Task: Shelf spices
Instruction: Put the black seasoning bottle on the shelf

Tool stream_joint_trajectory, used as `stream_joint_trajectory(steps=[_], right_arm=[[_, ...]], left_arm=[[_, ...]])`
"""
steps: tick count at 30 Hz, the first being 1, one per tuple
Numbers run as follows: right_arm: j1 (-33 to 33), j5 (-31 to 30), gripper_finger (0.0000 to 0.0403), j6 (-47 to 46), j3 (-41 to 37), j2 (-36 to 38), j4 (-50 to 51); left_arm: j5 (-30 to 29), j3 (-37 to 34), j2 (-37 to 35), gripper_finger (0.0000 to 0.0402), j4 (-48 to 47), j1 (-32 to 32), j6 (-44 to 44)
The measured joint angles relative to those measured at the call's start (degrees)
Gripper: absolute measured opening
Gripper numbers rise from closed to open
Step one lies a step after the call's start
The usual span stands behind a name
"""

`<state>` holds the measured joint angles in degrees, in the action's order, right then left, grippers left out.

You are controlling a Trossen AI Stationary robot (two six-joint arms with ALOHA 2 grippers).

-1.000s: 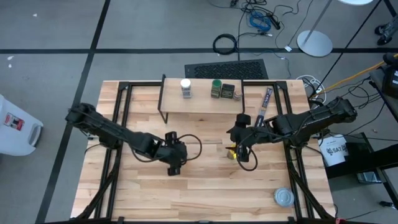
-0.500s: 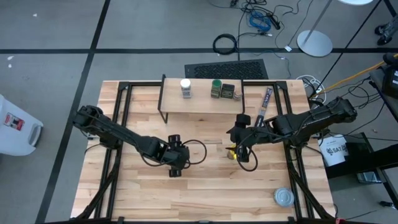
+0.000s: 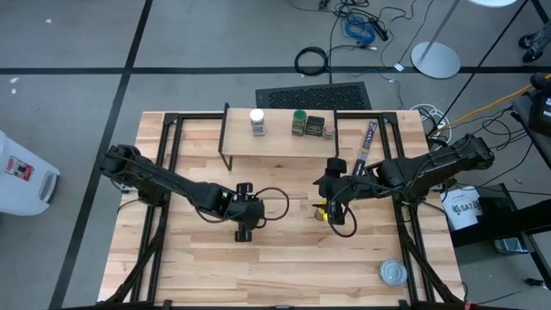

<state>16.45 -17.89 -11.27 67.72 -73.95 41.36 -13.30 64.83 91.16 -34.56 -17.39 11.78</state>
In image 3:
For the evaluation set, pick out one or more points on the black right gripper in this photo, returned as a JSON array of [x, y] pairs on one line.
[[340, 187]]

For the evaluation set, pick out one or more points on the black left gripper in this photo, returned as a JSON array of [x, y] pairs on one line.
[[245, 211]]

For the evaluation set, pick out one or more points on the yellow lid chili onion jar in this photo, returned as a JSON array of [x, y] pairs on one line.
[[319, 212]]

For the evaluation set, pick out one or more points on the dark green pepper tin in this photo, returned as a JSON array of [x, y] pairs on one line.
[[315, 126]]

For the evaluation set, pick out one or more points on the green lid oregano jar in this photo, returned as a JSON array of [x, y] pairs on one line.
[[299, 122]]

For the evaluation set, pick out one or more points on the white lid bagel seasoning jar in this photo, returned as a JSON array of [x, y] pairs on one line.
[[257, 122]]

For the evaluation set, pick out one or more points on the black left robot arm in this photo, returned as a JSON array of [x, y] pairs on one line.
[[172, 185]]

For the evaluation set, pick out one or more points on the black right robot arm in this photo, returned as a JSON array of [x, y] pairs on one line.
[[430, 168]]

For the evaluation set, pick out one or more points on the wooden shelf with black legs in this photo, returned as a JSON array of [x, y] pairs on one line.
[[275, 146]]

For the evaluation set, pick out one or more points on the black keyboard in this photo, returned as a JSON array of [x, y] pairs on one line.
[[314, 97]]

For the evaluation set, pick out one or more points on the white labelled bucket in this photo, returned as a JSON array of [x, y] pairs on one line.
[[462, 211]]

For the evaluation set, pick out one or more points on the white plug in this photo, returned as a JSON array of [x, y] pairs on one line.
[[399, 67]]

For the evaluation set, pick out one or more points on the black power strip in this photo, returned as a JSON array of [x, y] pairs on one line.
[[381, 32]]

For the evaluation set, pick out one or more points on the grey round base lamp stand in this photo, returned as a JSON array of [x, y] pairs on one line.
[[435, 60]]

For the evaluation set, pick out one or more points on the black equipment stand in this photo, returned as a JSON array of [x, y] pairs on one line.
[[508, 221]]

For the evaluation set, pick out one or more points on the thin black pole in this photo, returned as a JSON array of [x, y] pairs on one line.
[[486, 58]]

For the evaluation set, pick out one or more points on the white plastic bin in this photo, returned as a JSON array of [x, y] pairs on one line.
[[21, 189]]

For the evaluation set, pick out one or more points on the white round disc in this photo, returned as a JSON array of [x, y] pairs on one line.
[[490, 2]]

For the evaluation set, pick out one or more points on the black wheeled stand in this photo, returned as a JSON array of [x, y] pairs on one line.
[[531, 43]]

